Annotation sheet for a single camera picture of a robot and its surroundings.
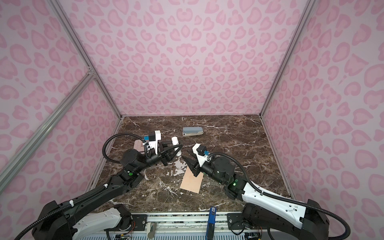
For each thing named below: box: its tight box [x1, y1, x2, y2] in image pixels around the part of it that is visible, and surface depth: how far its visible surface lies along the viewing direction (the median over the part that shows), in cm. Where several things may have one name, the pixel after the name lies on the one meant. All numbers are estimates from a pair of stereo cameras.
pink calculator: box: [133, 139, 145, 154], surface depth 103 cm
